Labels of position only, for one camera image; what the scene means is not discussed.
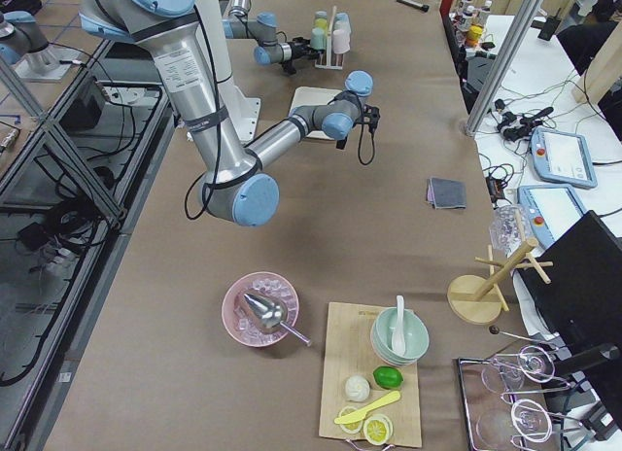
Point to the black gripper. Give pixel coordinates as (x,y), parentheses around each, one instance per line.
(341,136)
(293,51)

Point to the green cup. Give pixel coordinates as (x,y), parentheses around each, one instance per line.
(318,39)

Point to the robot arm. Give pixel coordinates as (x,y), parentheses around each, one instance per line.
(234,186)
(263,30)

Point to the yellow cup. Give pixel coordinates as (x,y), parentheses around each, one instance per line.
(322,23)

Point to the white cup rack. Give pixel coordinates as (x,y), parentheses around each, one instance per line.
(328,59)

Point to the pink cup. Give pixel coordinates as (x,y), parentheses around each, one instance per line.
(340,41)

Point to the pale green-white cup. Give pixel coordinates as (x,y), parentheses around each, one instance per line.
(342,25)

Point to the light blue cup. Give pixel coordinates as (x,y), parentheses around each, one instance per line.
(342,16)

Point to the clear glass cup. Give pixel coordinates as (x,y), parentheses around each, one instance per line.
(509,227)

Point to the black glass holder tray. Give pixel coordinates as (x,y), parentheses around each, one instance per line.
(521,401)

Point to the grey folded cloth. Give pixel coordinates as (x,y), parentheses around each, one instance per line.
(446,194)

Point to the far teach pendant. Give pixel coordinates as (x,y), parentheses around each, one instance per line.
(562,157)

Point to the teach pendant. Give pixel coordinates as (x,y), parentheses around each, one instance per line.
(551,210)
(562,157)

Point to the near teach pendant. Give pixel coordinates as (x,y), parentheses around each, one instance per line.
(551,210)

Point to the wooden mug tree stand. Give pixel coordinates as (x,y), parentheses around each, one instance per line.
(479,300)

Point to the metal ice scoop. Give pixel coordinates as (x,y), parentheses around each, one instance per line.
(269,315)

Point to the white ceramic spoon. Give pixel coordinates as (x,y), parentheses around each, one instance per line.
(398,339)

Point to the bamboo cutting board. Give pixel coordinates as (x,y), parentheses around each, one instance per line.
(348,351)

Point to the pink ice bowl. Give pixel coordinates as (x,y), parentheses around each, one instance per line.
(239,326)

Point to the green lime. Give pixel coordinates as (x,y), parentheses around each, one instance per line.
(387,377)

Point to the white steamed bun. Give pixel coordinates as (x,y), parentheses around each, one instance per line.
(357,388)

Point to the black monitor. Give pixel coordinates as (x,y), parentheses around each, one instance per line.
(581,304)

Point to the yellow plastic knife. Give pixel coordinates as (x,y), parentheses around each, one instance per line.
(360,414)

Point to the aluminium frame post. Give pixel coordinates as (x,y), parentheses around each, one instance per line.
(510,46)

